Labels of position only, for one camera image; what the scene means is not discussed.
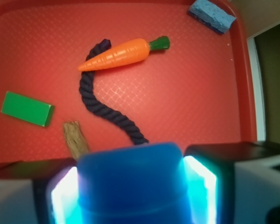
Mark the blue plastic bottle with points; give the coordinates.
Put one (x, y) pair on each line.
(144, 184)

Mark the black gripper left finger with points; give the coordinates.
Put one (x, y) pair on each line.
(39, 192)

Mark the blue sponge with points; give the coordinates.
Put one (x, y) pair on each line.
(211, 16)

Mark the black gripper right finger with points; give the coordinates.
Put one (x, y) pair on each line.
(234, 183)

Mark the brown wood piece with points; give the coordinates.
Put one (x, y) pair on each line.
(75, 141)

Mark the orange toy carrot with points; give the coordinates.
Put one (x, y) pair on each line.
(132, 51)

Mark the red plastic tray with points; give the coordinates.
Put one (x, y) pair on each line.
(197, 92)

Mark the green rectangular block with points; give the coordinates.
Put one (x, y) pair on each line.
(27, 109)

